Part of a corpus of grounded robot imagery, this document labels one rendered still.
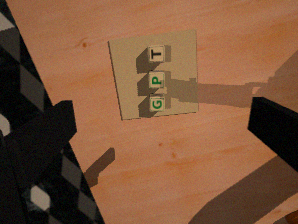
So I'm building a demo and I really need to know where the tan flat mat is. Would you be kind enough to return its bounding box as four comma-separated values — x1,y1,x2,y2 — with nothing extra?
109,29,198,120

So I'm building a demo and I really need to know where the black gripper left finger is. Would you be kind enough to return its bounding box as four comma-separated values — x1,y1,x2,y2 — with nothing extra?
0,100,77,224

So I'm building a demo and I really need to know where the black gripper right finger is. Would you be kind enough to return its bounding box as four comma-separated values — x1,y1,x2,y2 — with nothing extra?
247,97,298,172

